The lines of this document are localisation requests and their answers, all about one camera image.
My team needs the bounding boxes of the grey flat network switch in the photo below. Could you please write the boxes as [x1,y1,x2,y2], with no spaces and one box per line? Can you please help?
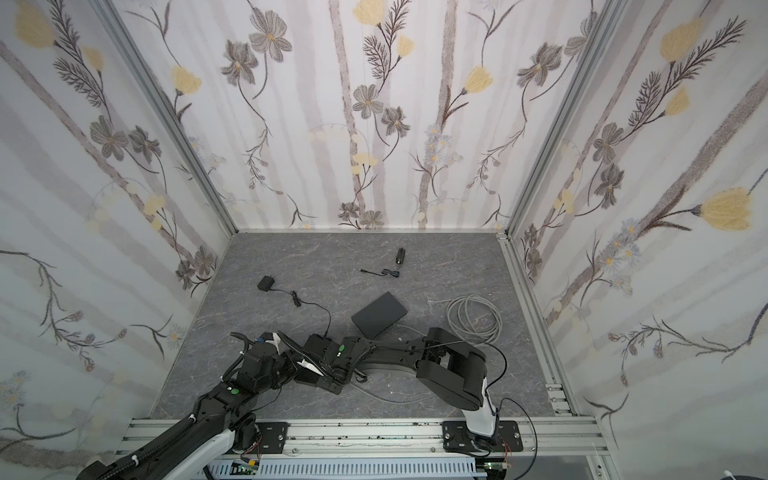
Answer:
[351,292,408,340]

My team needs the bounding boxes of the white slotted cable duct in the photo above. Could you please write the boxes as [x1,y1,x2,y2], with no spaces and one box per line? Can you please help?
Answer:
[208,458,487,479]

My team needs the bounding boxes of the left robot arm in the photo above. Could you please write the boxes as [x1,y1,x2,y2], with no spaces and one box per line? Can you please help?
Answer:
[78,332,298,479]

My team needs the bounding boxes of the black power adapter with cable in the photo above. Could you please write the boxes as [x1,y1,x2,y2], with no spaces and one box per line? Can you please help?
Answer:
[257,276,333,338]

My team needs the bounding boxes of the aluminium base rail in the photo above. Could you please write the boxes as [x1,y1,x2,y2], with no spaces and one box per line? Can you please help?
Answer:
[116,415,610,460]

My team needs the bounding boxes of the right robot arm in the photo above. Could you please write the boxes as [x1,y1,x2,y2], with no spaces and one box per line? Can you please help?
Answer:
[296,327,498,443]

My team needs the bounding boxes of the black ribbed network switch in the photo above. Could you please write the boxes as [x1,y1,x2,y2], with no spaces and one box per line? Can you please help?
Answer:
[293,365,327,388]

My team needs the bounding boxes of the aluminium corner frame right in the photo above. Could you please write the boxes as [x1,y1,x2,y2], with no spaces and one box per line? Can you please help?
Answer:
[504,0,628,240]

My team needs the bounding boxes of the aluminium corner frame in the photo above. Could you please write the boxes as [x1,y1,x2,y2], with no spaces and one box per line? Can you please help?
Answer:
[89,0,239,236]
[504,0,628,240]

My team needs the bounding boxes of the aluminium corner frame left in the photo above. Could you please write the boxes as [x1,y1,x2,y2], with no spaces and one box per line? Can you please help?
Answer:
[89,0,239,236]

